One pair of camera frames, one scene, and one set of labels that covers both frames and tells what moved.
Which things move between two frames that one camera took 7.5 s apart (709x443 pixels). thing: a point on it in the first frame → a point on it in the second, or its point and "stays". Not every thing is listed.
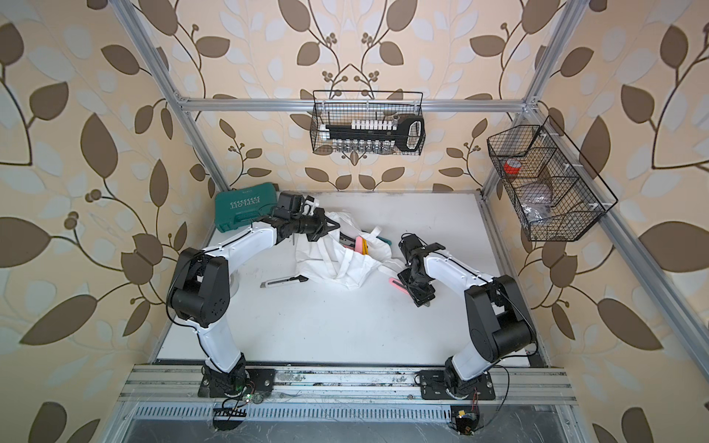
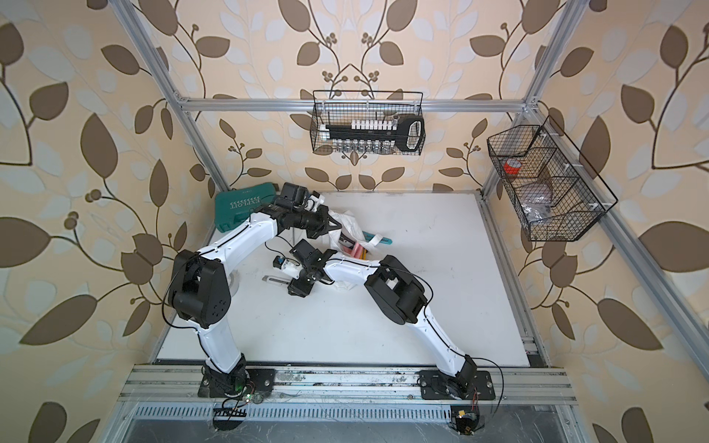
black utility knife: (347, 240) stays
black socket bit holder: (376, 136) stays
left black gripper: (321, 228) stays
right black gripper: (419, 296) → (298, 288)
